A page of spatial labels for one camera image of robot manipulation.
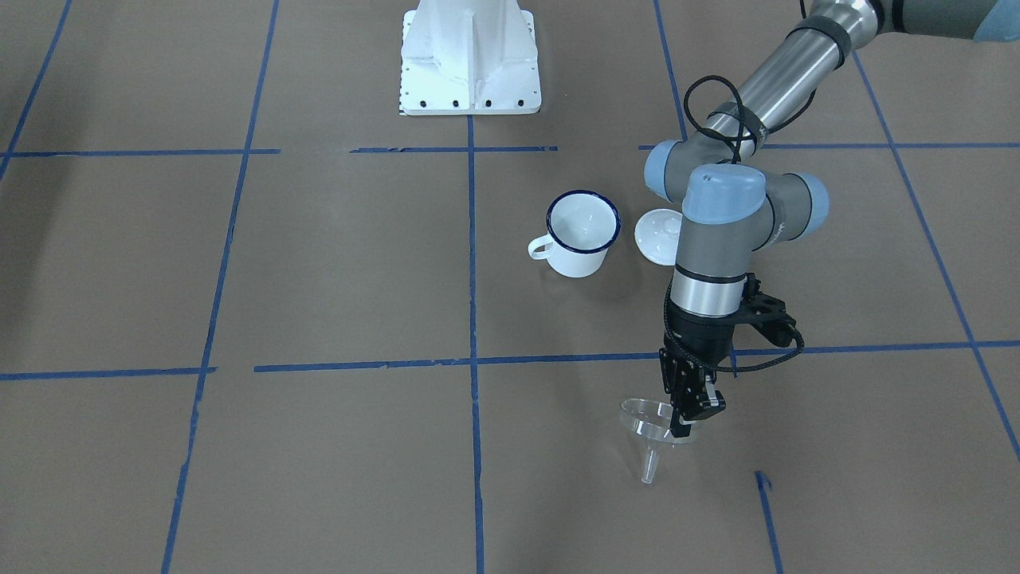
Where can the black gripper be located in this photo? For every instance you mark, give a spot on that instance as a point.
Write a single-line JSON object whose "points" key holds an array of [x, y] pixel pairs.
{"points": [[701, 338]]}

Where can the clear glass funnel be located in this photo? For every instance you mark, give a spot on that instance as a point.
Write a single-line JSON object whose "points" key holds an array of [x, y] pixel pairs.
{"points": [[650, 422]]}

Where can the white enamel cup lid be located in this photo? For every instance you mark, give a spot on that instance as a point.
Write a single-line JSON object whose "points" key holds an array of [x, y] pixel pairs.
{"points": [[657, 236]]}

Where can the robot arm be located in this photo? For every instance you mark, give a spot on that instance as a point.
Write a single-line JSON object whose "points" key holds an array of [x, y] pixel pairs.
{"points": [[729, 209]]}

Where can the white enamel cup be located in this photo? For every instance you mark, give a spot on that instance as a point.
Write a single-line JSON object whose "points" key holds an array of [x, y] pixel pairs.
{"points": [[581, 226]]}

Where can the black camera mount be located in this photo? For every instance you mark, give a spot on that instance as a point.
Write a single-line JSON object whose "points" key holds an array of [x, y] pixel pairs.
{"points": [[767, 315]]}

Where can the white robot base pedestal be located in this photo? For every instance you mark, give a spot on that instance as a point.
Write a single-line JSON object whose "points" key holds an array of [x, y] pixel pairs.
{"points": [[469, 57]]}

